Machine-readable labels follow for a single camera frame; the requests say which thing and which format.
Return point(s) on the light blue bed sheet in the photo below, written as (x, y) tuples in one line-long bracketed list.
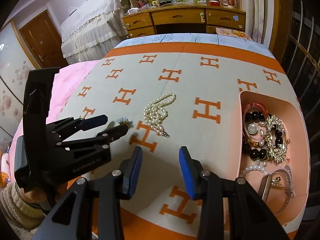
[(217, 39)]

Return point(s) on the orange H-pattern blanket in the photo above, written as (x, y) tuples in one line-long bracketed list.
[(174, 94)]

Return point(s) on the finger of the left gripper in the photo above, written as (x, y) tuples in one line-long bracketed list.
[(64, 128), (103, 138)]

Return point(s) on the silver pearl hair ornament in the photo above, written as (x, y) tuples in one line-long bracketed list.
[(276, 140)]

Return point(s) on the brown wooden door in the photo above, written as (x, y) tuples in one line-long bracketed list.
[(44, 42)]

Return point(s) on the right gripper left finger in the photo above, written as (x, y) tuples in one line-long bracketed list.
[(72, 217)]

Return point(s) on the pink jewelry tray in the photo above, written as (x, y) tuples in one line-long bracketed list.
[(298, 156)]

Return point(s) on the red cord jade bangle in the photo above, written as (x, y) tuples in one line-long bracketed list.
[(255, 113)]

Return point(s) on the metal window grille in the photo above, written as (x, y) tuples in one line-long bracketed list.
[(301, 63)]

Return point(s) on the round white pendant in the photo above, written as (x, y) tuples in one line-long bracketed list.
[(252, 129)]

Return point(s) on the light floral curtain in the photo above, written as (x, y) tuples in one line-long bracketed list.
[(259, 19)]

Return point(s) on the wooden desk with drawers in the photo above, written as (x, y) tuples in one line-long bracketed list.
[(183, 18)]

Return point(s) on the blue flower hair clip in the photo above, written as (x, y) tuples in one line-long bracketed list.
[(123, 121)]

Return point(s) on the white lace-covered furniture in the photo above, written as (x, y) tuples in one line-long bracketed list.
[(94, 29)]

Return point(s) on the left hand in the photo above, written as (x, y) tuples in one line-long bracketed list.
[(38, 195)]

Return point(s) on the stack of magazines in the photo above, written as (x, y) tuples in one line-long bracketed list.
[(233, 33)]

